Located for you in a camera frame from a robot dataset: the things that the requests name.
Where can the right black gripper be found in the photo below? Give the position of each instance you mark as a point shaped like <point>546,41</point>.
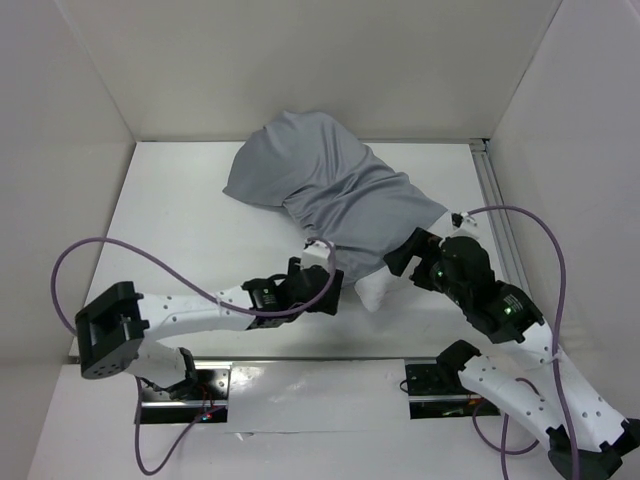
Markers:
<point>407,252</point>

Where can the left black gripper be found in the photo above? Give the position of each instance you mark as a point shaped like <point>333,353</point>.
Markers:
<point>328,303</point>

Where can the white pillow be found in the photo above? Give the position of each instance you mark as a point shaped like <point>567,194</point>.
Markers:
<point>375,287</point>

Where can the grey pillowcase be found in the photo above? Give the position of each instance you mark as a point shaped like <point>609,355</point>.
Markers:
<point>333,186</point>

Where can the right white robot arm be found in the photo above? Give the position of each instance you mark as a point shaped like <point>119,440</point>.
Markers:
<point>584,437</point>

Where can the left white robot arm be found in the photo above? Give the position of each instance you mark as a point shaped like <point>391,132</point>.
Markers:
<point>122,330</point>

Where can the aluminium frame rail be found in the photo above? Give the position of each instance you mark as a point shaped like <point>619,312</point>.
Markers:
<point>497,219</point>

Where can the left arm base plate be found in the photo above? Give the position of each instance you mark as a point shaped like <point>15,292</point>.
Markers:
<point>207,401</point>

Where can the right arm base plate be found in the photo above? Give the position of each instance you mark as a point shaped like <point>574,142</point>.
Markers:
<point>431,396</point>

